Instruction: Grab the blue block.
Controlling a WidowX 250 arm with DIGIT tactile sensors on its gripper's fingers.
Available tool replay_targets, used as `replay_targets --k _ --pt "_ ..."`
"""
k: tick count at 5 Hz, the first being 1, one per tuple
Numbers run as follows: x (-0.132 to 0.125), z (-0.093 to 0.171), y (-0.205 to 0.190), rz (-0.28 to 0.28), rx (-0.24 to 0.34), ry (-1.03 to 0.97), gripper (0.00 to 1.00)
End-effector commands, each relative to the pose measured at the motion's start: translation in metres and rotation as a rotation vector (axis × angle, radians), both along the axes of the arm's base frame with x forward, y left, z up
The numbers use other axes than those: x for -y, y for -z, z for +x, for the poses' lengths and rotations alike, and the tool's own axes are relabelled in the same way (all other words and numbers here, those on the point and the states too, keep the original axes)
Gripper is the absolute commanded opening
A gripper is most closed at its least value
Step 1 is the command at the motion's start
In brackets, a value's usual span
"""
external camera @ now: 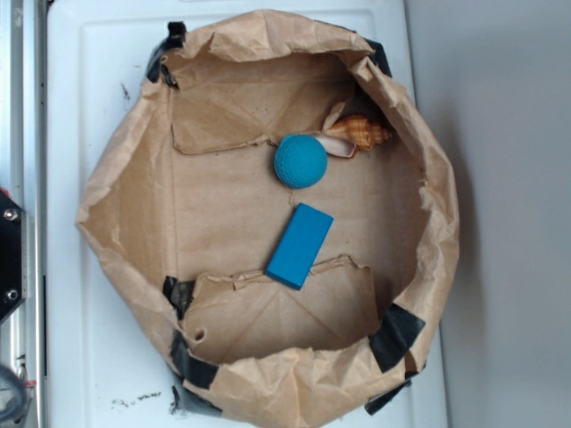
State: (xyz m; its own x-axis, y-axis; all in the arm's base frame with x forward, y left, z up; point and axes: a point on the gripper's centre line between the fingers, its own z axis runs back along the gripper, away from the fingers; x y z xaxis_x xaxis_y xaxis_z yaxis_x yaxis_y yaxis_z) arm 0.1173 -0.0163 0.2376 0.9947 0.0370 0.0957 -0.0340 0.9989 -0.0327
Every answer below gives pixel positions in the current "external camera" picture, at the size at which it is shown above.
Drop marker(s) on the blue rectangular block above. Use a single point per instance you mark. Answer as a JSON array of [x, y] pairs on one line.
[[299, 246]]

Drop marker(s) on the brown paper bag tray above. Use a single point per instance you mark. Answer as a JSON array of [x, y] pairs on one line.
[[184, 211]]

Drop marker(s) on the blue dimpled ball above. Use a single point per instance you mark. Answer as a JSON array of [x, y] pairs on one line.
[[300, 161]]

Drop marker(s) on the orange conch seashell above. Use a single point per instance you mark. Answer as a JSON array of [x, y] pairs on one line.
[[352, 134]]

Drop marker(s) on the white plastic board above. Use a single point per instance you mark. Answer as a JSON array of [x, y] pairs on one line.
[[102, 371]]

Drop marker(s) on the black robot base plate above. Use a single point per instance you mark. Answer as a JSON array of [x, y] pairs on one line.
[[13, 258]]

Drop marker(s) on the aluminium frame rail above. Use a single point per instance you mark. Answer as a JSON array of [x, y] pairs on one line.
[[23, 171]]

